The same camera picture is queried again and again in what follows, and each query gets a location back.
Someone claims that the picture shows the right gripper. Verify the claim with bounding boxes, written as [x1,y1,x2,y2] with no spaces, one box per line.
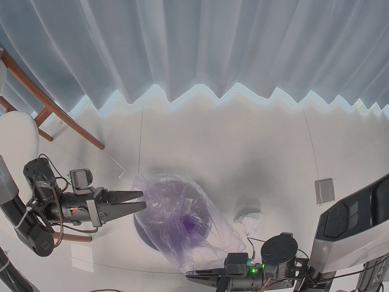
[185,268,265,292]

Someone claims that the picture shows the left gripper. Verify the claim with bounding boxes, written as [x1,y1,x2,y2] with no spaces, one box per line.
[58,187,147,228]

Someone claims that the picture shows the purple plastic bag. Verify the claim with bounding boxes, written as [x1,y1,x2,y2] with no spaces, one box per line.
[131,173,247,274]

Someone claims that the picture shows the white plastic wrapper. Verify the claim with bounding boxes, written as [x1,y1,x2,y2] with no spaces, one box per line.
[235,213,263,233]

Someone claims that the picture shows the wooden chair white cushions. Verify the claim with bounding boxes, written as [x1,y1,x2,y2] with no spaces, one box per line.
[0,43,105,243]

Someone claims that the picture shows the pale blue curtain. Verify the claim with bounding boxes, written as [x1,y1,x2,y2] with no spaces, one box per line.
[0,0,389,115]

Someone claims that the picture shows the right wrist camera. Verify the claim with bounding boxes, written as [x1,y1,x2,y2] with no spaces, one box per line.
[223,252,250,277]

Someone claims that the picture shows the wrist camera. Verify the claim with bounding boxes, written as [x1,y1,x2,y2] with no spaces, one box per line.
[69,169,95,195]
[223,252,250,277]

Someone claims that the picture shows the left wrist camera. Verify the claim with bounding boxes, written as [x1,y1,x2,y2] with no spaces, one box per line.
[69,169,95,195]

